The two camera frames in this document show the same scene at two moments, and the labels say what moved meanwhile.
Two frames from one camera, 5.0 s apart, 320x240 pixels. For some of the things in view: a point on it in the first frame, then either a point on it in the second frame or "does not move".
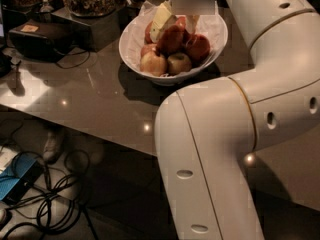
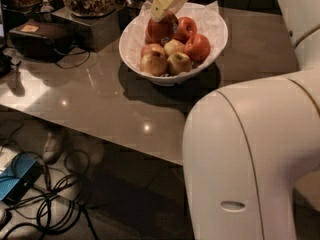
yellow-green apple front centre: (178, 63) does not move
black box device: (43, 40) does not move
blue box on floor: (19, 176) does not move
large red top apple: (170, 40) -> (161, 32)
